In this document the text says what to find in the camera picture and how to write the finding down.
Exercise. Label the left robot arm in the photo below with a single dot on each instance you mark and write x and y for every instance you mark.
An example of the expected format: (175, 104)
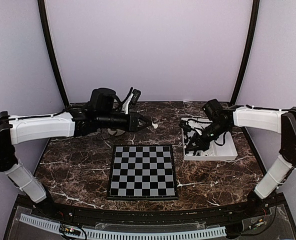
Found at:
(18, 129)

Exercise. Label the right black frame post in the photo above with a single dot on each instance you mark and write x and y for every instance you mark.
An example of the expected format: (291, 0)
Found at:
(246, 52)

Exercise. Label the white king chess piece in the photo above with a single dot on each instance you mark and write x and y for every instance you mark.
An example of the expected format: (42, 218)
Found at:
(155, 126)

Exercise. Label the left black frame post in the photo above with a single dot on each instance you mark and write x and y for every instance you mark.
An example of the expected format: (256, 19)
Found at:
(51, 52)

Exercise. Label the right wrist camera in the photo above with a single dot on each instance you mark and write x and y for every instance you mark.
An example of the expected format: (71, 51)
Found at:
(193, 124)

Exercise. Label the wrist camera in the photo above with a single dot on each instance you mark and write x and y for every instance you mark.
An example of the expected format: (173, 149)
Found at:
(193, 124)
(130, 100)

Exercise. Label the white ribbed cup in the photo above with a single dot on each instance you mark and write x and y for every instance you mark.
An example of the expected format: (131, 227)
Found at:
(115, 132)

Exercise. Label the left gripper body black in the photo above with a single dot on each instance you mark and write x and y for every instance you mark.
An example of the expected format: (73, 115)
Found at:
(107, 122)

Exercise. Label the white divided plastic tray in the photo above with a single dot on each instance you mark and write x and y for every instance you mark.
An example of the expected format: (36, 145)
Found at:
(224, 153)

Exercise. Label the black and grey chessboard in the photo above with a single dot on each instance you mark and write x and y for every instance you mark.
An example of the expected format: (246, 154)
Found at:
(142, 172)

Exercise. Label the black chess pieces pile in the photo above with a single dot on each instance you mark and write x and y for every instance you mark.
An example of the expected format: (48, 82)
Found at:
(186, 137)

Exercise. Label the white slotted cable duct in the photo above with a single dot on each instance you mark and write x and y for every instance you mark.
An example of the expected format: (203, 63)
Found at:
(120, 232)

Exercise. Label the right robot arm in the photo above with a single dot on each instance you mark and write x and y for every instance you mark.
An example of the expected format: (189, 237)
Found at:
(282, 121)

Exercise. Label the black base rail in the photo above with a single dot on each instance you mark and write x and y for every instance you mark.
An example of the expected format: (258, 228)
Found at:
(75, 215)

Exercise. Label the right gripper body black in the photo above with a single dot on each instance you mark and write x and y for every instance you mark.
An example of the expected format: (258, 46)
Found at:
(218, 131)

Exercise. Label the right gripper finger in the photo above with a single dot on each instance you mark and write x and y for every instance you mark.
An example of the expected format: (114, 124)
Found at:
(198, 149)
(192, 144)

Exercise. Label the black frame post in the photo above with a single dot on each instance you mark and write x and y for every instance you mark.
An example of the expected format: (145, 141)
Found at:
(51, 52)
(246, 52)

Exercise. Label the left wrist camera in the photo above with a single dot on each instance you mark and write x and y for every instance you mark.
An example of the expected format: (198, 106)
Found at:
(130, 100)

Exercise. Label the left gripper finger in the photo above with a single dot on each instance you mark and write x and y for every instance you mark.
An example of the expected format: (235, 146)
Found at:
(143, 126)
(144, 120)

